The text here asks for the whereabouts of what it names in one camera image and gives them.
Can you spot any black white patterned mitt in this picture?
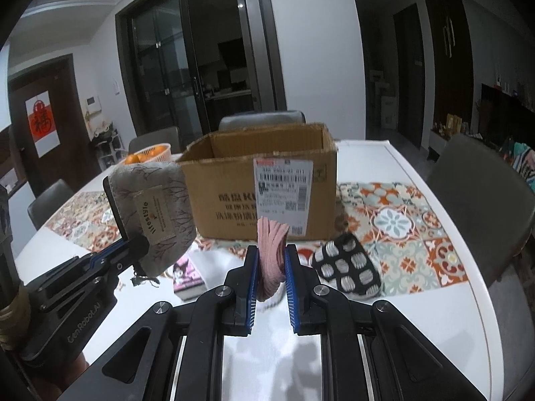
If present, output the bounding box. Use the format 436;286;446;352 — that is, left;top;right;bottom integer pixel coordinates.
310;232;384;300

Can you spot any pink striped cloth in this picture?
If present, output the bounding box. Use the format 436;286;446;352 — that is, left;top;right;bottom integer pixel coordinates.
257;217;289;302

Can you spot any patterned tile table runner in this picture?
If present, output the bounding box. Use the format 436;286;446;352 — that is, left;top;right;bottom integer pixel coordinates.
45;182;468;296

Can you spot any grey chair left edge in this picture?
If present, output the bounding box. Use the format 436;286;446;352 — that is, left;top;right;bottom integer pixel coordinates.
27;179;74;230

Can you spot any red fu door poster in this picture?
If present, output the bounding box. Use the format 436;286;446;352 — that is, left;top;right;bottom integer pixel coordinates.
25;91;60;157

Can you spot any wooden high chair with clothes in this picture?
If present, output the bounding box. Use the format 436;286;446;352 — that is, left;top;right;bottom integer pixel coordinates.
502;140;535;192

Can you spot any grey fabric pouch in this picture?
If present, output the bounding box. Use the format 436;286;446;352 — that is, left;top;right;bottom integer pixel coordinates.
106;161;197;277

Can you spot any person's left hand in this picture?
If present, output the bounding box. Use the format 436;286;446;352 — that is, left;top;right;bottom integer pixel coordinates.
1;281;89;400

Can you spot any grey chair behind box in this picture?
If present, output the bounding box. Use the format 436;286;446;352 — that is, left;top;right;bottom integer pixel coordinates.
219;111;306;130

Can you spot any grey chair far left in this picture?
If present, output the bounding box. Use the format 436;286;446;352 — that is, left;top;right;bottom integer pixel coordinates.
128;126;182;154

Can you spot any white basket of oranges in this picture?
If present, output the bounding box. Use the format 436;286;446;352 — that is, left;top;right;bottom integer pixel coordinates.
121;143;172;165

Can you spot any brown cardboard box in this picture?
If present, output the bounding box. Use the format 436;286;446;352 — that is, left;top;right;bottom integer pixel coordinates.
179;123;337;241

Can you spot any black sliding glass door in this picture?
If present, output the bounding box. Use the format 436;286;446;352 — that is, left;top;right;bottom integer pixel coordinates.
115;0;288;142

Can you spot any grey chair right side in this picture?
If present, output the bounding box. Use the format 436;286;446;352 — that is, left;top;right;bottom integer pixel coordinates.
426;134;534;286

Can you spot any pink Kuromi tissue pack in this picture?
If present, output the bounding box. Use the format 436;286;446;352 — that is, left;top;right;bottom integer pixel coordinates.
172;254;207;301

